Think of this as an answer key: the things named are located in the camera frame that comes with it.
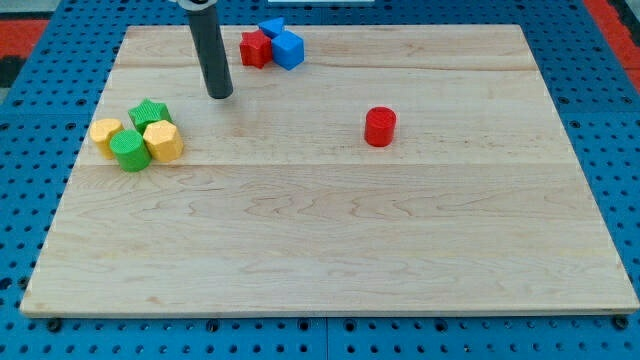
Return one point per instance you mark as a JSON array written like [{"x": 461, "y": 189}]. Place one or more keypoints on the green star block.
[{"x": 148, "y": 112}]

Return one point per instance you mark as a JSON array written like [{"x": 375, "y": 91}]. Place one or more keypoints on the light wooden board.
[{"x": 278, "y": 206}]

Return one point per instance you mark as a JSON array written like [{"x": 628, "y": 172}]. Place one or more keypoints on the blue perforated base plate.
[{"x": 46, "y": 113}]

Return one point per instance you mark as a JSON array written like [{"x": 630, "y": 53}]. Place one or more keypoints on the yellow heart block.
[{"x": 102, "y": 131}]

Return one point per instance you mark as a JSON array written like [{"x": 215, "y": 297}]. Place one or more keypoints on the green cylinder block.
[{"x": 130, "y": 151}]

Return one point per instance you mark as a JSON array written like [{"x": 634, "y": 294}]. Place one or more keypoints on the red cylinder block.
[{"x": 380, "y": 125}]

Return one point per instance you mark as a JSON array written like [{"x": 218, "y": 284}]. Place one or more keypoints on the yellow hexagon block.
[{"x": 164, "y": 141}]

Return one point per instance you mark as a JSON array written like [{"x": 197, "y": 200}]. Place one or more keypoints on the blue cube block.
[{"x": 288, "y": 50}]

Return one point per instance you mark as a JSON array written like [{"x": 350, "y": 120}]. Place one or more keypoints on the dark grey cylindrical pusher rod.
[{"x": 209, "y": 45}]

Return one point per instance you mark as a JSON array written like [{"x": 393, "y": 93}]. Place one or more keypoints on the blue triangle block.
[{"x": 272, "y": 27}]

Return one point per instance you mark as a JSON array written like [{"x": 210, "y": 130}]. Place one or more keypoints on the red star block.
[{"x": 255, "y": 49}]

